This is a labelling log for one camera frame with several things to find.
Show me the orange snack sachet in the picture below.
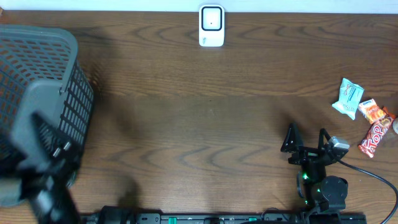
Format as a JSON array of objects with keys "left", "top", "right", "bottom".
[{"left": 358, "top": 99, "right": 386, "bottom": 124}]

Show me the grey plastic mesh basket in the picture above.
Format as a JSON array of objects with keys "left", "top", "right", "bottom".
[{"left": 1, "top": 24, "right": 94, "bottom": 152}]

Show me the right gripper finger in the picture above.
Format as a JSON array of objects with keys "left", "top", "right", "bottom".
[
  {"left": 318, "top": 128, "right": 331, "bottom": 149},
  {"left": 280, "top": 123, "right": 303, "bottom": 153}
]

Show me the red Top chocolate bar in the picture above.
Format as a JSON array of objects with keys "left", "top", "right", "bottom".
[{"left": 358, "top": 107, "right": 396, "bottom": 158}]

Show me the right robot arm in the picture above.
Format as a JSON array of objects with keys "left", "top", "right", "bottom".
[{"left": 280, "top": 123, "right": 349, "bottom": 223}]

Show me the green lidded round jar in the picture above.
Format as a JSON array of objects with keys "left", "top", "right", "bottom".
[{"left": 392, "top": 118, "right": 398, "bottom": 134}]

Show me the white teal snack packet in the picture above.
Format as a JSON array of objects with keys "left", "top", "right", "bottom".
[{"left": 332, "top": 78, "right": 364, "bottom": 120}]

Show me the white barcode scanner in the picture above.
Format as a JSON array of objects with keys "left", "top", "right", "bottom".
[{"left": 198, "top": 4, "right": 225, "bottom": 47}]

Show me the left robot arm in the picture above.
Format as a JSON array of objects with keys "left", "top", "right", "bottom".
[{"left": 1, "top": 113, "right": 83, "bottom": 223}]

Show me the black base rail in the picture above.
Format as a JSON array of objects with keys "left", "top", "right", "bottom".
[{"left": 80, "top": 212, "right": 368, "bottom": 224}]

